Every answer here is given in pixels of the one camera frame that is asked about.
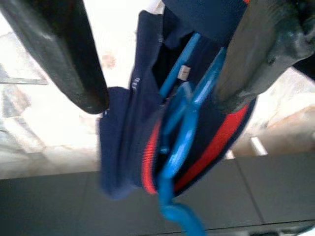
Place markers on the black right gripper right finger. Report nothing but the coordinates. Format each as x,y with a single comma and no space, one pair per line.
258,49

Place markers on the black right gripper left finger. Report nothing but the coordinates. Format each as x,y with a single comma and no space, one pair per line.
61,49

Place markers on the navy shirt with red stripes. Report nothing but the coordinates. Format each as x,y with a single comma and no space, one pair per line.
123,137

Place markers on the blue plastic hanger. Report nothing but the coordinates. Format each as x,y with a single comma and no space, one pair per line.
180,147

